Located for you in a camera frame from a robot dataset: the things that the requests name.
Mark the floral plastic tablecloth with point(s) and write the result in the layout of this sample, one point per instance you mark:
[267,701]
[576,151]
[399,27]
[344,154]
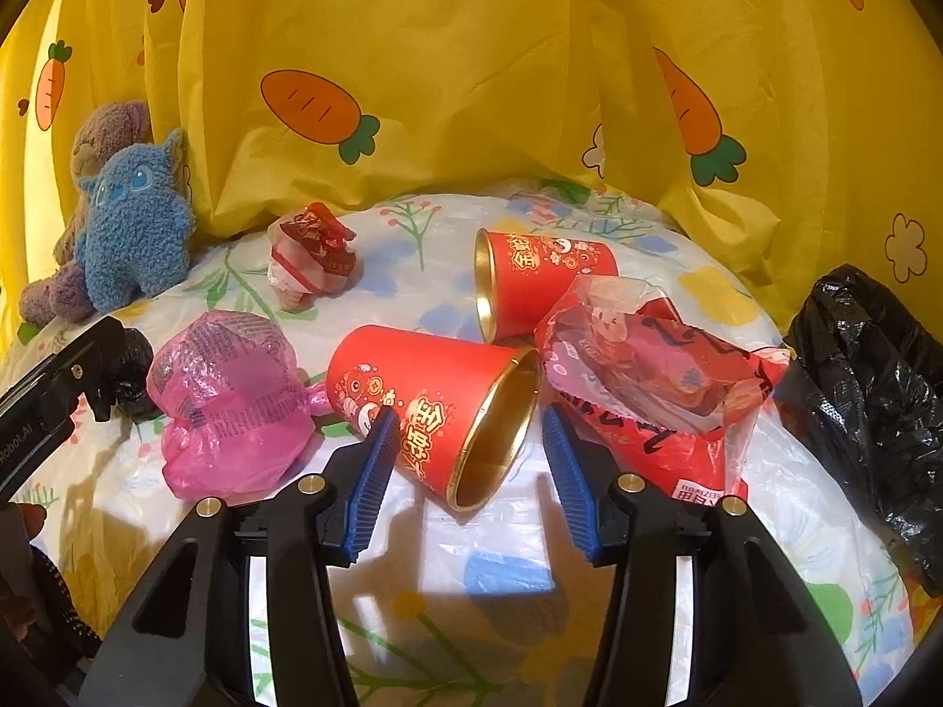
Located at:
[781,501]

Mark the person's left hand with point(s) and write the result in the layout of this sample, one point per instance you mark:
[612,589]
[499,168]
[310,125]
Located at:
[29,517]

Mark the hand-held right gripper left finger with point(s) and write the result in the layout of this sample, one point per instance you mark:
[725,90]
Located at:
[368,486]

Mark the black trash bag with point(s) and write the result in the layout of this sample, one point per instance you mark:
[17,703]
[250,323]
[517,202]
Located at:
[869,398]

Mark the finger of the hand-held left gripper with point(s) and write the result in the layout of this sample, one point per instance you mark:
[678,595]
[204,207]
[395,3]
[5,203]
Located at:
[88,361]

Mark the pink plastic bag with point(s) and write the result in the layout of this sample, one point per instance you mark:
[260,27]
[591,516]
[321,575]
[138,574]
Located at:
[221,398]

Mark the small red wrapper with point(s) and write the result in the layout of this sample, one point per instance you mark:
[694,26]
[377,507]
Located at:
[313,258]

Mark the yellow carrot print curtain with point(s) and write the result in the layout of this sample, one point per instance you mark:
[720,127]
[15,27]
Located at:
[442,88]

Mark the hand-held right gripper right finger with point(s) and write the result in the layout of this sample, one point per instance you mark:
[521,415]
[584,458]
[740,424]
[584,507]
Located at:
[574,486]

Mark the small black plastic bag ball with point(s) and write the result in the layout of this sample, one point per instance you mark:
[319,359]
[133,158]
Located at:
[136,353]

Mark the red plastic wrapper bag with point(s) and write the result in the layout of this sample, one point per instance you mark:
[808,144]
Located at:
[648,361]

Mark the blue plush monster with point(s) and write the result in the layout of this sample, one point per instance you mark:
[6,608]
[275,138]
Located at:
[132,228]

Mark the red paper cup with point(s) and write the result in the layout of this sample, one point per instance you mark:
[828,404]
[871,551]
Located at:
[412,383]
[545,272]

